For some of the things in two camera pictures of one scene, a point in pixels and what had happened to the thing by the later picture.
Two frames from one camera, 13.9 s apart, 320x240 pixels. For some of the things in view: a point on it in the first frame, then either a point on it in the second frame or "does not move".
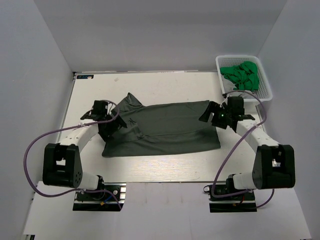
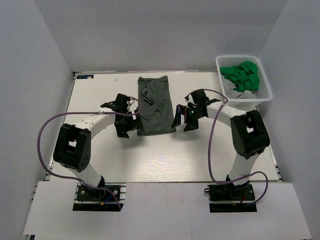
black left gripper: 117,123 to 122,131
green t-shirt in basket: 245,76 does not move
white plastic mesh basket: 242,76 does not move
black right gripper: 215,108 to 181,109
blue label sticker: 89,76 does not move
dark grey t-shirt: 160,128 to 155,105
